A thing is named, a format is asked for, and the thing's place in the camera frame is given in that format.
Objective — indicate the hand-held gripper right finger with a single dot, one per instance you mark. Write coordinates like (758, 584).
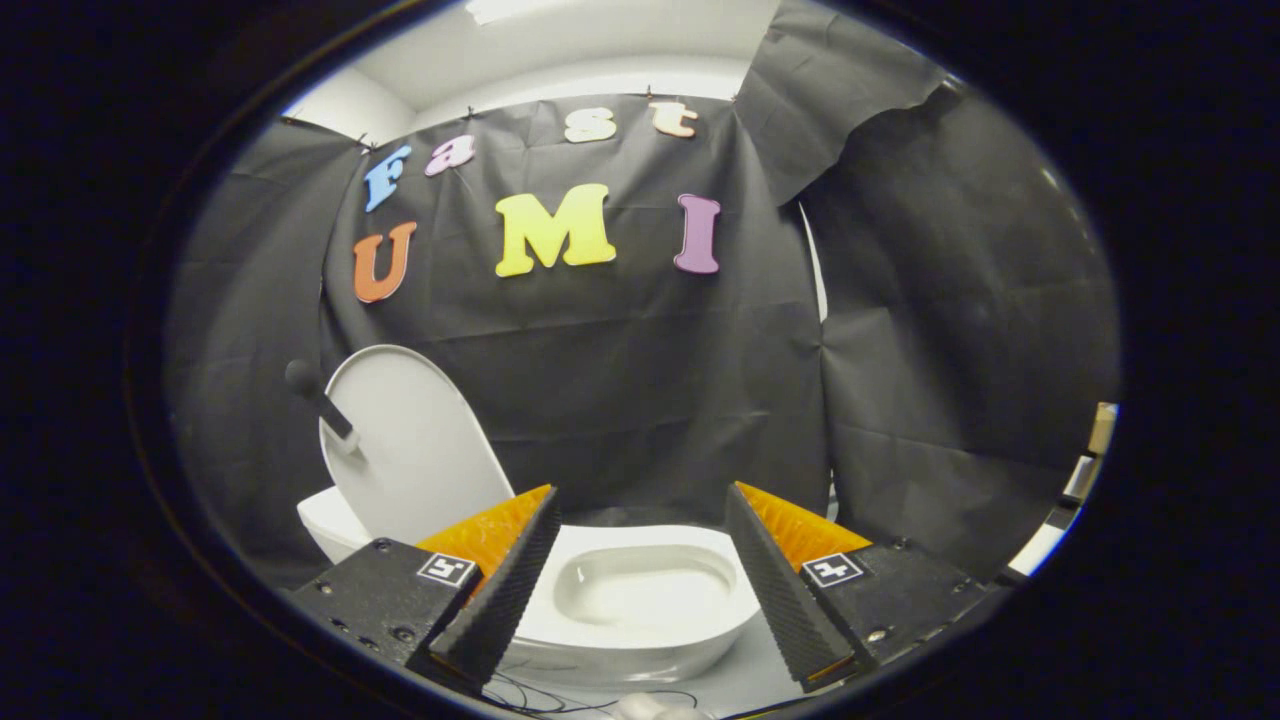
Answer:
(785, 590)

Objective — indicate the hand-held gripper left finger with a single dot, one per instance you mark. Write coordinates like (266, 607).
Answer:
(505, 590)

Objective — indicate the white toilet lid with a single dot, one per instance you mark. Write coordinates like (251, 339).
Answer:
(420, 440)

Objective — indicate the white toilet bowl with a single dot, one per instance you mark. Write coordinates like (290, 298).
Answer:
(640, 640)

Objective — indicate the black backdrop cloth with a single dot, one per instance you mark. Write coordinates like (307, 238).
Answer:
(620, 370)

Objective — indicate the white shelf board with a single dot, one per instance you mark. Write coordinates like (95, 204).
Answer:
(1040, 548)

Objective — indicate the cardboard box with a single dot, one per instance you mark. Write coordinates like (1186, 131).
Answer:
(1102, 428)

